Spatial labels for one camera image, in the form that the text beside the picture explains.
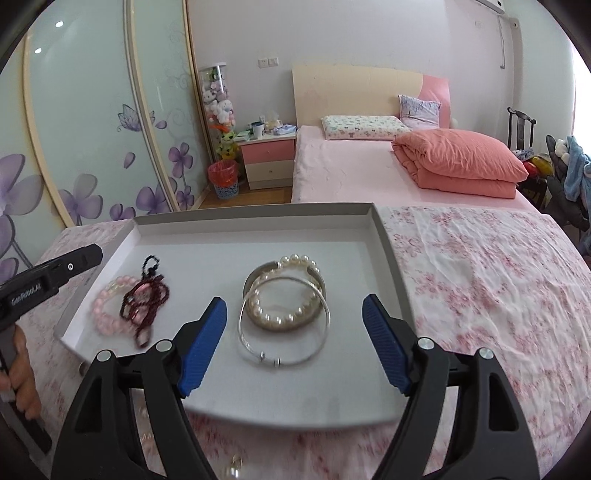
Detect folded salmon quilt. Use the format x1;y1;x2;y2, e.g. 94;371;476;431
392;128;529;200

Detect thin silver bangle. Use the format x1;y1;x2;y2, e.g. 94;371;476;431
238;274;332;368

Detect small lilac pillow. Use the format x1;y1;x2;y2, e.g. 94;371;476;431
398;95;441;130

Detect grey cardboard tray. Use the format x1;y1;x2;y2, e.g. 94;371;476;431
53;202;414;432

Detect blue plush garment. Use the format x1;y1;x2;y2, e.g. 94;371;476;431
561;136;591;204

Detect pink bed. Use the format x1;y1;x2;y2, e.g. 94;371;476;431
291;124;543;213

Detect clear plush toy display tube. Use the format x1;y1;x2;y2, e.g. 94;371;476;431
198;62;238;160

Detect printed pillow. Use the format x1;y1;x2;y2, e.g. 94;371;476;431
321;114;406;141

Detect air conditioner pipe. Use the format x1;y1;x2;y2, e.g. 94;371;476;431
496;14;507;70

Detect wide silver bangle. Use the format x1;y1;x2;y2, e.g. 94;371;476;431
242;261;329;332

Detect beige and pink headboard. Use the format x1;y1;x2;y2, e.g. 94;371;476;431
292;64;451;130

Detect dark wooden chair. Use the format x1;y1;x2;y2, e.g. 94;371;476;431
506;107;539;153

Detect light pink bead bracelet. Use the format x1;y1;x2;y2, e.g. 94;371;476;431
92;275;140;336

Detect red trash bin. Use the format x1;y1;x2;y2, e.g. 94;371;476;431
208;161;240;200

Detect dark office chair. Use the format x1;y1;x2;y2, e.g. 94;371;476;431
545;135;591;254

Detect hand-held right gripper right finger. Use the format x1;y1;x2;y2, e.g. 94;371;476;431
361;293;536;480

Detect white pearl bracelet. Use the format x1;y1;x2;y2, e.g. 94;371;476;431
247;254;322;327

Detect floral sliding door wardrobe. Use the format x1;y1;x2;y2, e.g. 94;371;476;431
0;0;218;296

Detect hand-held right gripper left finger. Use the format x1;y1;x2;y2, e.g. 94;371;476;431
50;296;228;480

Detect dark red bead necklace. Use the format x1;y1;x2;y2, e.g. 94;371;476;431
120;255;169;348

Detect red and yellow toys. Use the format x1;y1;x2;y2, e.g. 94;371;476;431
517;150;555;179

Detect pink nightstand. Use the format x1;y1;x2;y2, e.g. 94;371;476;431
237;134;296;190

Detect person's left hand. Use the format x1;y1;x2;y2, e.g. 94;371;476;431
0;324;43;420

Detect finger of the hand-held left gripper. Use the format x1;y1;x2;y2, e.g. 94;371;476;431
32;244;103;291

